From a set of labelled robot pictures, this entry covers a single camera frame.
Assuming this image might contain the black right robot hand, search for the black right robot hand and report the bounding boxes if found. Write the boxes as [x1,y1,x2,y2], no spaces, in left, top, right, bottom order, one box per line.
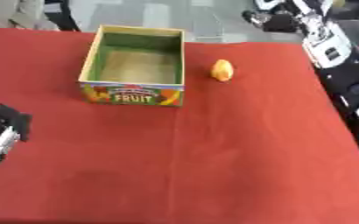
[239,0,308,33]

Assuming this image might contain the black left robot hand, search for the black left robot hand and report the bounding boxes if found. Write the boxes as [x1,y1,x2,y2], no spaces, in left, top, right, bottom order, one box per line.
[0,102,34,172]

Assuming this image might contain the orange toy fruit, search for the orange toy fruit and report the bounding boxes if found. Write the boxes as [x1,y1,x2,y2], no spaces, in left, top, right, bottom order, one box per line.
[208,59,236,82]

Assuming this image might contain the tan cardboard box green inside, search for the tan cardboard box green inside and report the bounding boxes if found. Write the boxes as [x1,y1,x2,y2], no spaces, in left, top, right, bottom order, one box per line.
[76,24,187,108]

